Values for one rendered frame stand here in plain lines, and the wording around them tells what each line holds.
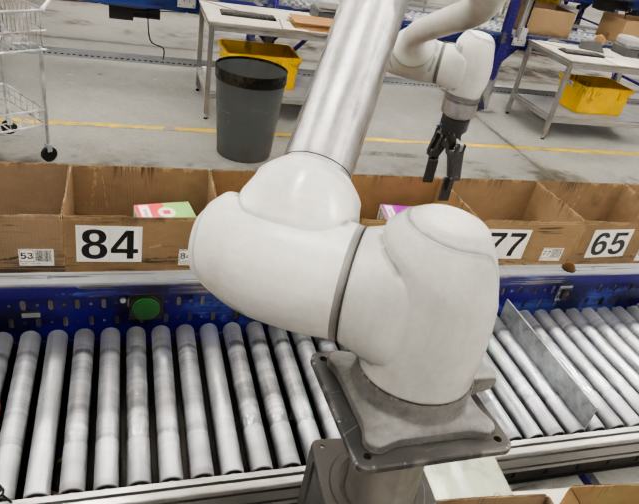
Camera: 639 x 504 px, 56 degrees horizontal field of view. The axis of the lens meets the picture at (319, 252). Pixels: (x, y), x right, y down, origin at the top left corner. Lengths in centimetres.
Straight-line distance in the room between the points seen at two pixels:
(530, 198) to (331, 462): 155
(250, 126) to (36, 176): 261
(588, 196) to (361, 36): 171
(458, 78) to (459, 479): 95
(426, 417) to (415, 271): 20
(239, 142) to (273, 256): 366
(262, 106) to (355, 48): 338
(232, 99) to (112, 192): 247
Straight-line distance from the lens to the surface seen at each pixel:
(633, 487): 157
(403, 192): 207
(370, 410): 79
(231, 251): 73
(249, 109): 425
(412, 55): 154
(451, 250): 67
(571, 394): 182
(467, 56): 157
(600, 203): 255
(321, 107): 84
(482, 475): 153
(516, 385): 182
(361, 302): 70
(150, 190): 187
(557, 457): 173
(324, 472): 99
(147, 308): 165
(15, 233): 163
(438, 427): 80
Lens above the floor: 185
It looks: 32 degrees down
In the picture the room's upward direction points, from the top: 11 degrees clockwise
